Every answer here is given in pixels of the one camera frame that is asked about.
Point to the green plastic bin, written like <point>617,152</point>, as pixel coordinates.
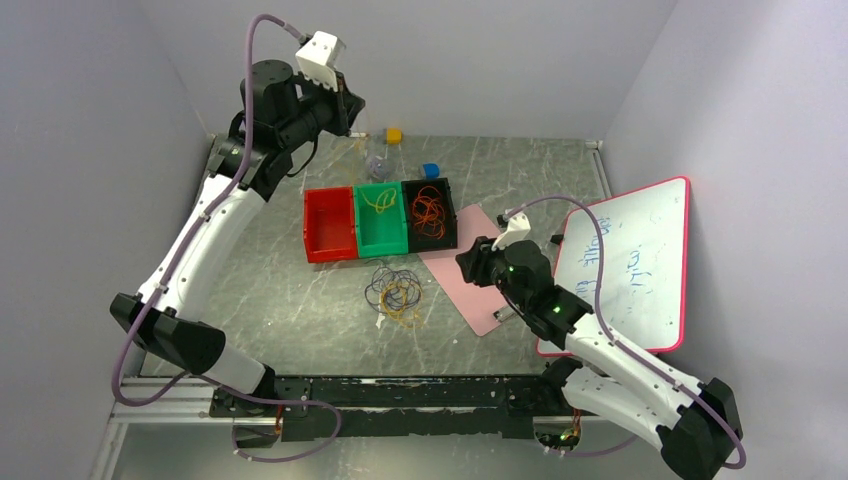
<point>381,226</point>

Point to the black plastic bin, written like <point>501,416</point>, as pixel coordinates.
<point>430,214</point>

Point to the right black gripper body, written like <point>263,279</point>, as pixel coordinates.
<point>489,268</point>

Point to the pink-framed whiteboard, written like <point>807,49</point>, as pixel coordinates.
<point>632,248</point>

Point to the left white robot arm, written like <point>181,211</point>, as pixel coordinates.
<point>164,317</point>

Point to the blue cube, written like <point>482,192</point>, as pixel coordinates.
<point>430,171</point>

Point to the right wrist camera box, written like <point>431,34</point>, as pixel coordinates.
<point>514,228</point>

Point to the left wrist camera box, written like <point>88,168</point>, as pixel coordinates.
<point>317,60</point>

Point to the pink clipboard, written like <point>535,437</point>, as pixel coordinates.
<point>483,309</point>

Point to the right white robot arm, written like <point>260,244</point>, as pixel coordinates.
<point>694,425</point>

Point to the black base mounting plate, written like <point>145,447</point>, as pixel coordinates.
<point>521,406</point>

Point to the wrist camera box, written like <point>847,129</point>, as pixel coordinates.
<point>317,60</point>
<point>514,228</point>

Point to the aluminium rail frame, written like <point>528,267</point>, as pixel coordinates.
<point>187,402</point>

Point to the red plastic bin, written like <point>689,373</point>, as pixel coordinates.
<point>329,229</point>

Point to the yellow cube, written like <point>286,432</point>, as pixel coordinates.
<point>393,136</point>

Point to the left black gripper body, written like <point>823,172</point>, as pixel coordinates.
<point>321,107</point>

